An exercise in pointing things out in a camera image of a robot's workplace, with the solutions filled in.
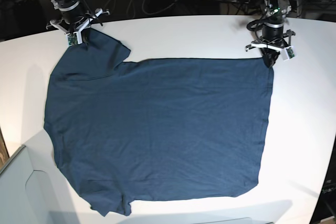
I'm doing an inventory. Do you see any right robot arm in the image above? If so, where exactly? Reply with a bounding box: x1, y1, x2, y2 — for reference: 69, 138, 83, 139
46, 0, 110, 47

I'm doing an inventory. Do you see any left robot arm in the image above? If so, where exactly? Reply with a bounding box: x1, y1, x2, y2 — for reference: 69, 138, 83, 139
245, 0, 296, 68

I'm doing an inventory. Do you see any dark blue T-shirt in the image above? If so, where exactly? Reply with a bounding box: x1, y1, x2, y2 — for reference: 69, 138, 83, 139
44, 29, 274, 216

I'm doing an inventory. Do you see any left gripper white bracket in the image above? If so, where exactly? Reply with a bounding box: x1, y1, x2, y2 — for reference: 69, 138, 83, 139
244, 22, 297, 68

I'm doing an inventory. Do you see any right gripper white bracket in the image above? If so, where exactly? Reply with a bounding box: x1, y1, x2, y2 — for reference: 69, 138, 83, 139
46, 2, 110, 46

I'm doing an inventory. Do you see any grey plastic bin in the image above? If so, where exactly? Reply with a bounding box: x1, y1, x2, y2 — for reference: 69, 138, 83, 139
1, 145, 79, 223

